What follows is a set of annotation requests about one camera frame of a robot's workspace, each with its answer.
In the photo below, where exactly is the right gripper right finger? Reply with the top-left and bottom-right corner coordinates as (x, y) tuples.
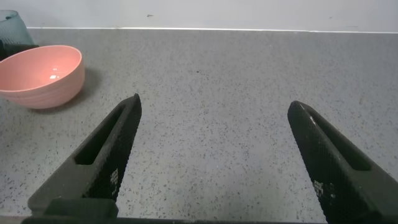
(287, 100), (398, 224)

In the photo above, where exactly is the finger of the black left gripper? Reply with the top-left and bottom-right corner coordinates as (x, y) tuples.
(0, 43), (40, 62)

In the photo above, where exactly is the pink bowl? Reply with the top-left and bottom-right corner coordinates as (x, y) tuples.
(0, 45), (86, 110)

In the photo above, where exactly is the ribbed clear glass cup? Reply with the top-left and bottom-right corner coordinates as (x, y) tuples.
(0, 9), (35, 47)

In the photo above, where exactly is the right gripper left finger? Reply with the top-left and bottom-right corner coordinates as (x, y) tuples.
(27, 93), (143, 217)

